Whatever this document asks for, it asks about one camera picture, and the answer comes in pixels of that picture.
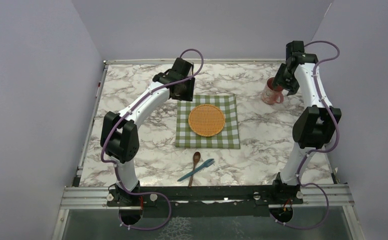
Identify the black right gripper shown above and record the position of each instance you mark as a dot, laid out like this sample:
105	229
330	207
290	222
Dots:
278	80

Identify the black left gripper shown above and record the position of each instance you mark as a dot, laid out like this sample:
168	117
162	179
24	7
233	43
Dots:
187	96

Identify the pink ceramic mug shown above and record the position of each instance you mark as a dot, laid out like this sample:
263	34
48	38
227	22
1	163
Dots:
272	95

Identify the orange woven plate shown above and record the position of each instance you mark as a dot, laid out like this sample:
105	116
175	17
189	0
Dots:
206	120

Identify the green white checkered cloth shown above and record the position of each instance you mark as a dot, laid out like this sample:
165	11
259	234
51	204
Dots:
227	138

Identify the brown handled utensil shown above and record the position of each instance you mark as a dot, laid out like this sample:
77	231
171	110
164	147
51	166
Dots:
196	160

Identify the blue handled utensil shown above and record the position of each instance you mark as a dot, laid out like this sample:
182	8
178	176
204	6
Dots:
206	164

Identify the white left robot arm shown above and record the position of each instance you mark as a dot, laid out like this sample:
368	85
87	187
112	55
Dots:
120	139

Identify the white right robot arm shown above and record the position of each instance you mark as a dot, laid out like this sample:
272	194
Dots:
317	124

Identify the aluminium mounting rail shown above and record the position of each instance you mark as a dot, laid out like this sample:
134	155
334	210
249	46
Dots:
101	198

